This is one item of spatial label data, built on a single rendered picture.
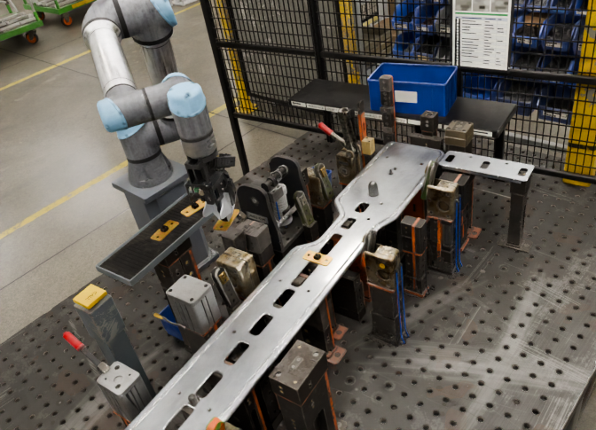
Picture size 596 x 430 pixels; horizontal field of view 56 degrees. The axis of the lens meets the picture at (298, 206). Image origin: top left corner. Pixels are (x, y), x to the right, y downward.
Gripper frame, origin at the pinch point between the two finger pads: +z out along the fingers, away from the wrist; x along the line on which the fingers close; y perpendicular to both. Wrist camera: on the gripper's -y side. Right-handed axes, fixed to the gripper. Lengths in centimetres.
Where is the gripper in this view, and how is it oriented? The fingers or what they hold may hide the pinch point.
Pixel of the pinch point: (224, 214)
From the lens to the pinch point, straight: 142.0
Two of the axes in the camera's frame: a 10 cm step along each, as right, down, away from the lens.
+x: 9.3, 1.0, -3.5
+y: -3.3, 6.1, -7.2
